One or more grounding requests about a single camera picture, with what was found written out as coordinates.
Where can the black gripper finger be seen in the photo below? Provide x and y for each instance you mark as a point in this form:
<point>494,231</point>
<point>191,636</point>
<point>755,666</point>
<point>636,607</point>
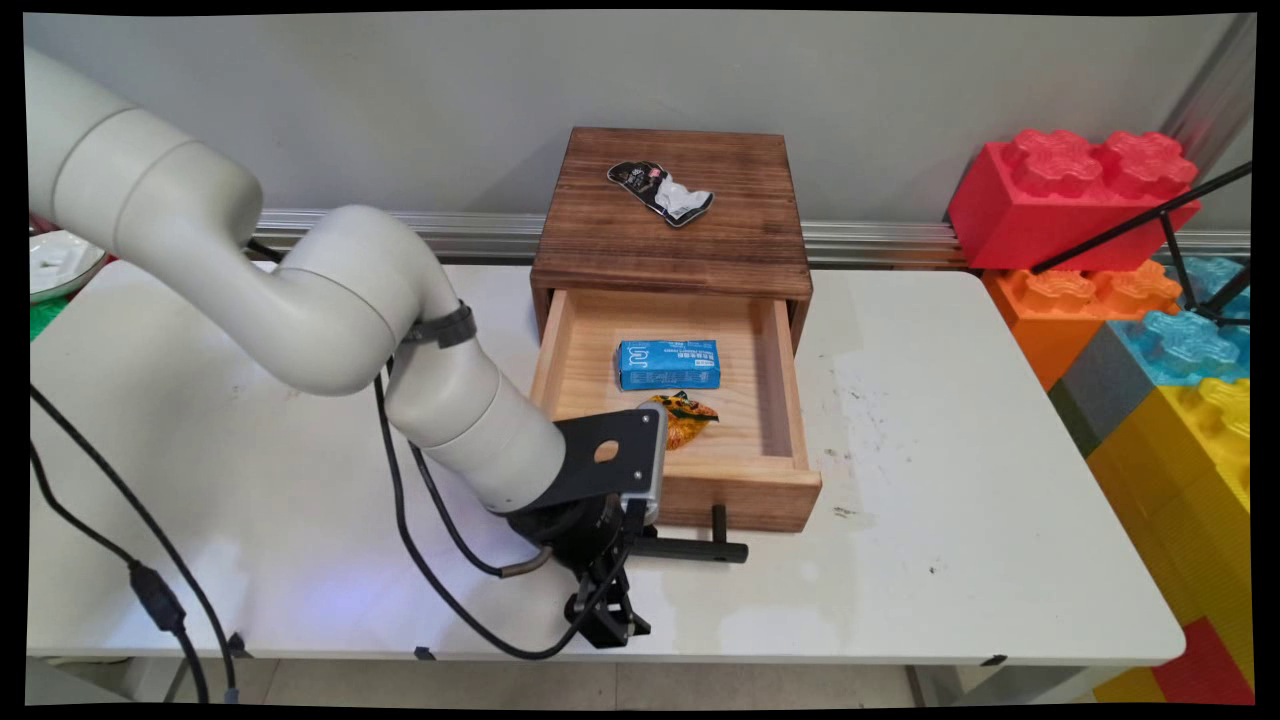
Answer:
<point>632,620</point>
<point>590,615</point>

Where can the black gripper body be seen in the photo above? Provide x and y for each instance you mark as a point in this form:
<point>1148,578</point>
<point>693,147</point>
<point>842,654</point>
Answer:
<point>575,535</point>

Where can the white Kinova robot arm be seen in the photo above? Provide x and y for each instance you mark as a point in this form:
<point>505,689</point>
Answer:
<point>300,300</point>

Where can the orange snack packet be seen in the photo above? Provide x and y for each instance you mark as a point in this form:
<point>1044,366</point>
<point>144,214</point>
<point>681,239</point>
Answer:
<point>690,420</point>

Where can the blue cardboard box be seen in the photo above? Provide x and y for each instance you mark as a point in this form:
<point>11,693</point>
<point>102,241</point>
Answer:
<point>668,365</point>

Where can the black white snack packet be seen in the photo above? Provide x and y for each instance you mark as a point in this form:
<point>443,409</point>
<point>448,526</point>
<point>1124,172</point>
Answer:
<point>670,192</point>

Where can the big grey toy block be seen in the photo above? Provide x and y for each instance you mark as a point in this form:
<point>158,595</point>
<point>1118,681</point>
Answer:
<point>1100,390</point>

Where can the big orange toy block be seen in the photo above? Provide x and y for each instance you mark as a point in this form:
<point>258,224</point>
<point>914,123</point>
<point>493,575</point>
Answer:
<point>1060,310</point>

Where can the big yellow toy block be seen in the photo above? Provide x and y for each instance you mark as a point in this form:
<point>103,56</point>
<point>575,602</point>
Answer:
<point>1180,500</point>

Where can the green mat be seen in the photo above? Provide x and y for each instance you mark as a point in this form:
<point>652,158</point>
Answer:
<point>42,318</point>

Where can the small red toy block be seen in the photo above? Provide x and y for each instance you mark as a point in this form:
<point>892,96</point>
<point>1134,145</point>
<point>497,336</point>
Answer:
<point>1210,670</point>

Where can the white plate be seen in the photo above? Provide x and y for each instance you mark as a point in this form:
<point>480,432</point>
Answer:
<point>55,265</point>

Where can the big red toy block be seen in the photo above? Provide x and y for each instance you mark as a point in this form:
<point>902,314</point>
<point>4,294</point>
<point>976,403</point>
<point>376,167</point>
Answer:
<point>1060,195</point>

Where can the big blue toy block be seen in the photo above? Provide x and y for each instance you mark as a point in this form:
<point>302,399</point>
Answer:
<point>1190,340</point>

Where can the black tripod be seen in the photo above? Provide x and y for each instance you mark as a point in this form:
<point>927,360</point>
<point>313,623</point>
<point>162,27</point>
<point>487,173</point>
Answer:
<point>1180,250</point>

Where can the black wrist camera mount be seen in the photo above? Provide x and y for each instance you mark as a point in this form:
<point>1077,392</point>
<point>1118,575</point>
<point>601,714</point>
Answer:
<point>610,455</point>

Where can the aluminium wall rail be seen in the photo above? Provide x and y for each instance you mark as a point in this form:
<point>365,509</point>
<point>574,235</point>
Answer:
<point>900,240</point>

